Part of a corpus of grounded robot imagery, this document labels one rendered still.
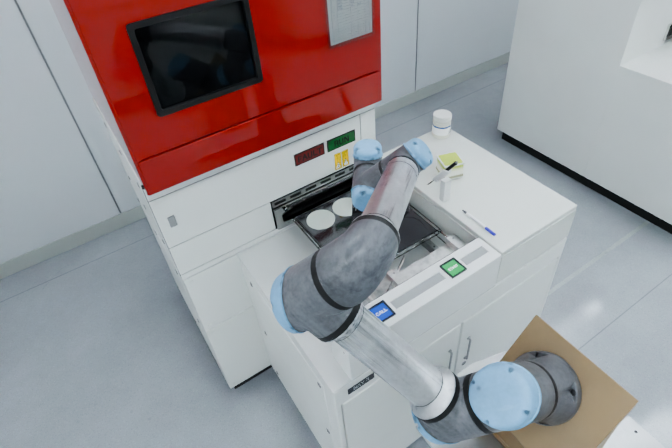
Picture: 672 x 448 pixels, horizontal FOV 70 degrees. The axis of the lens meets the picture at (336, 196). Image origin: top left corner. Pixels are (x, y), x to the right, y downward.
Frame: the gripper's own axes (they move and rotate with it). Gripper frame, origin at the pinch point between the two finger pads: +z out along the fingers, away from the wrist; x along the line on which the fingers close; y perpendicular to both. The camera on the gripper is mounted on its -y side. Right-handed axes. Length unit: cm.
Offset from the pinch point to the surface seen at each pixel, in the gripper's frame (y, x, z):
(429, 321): -15.0, 21.7, 11.9
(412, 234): -10.7, -9.5, 10.0
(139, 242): 152, -82, 104
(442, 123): -23, -56, -1
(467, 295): -26.5, 12.4, 12.0
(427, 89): -30, -254, 109
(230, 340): 60, 5, 60
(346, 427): 9, 43, 38
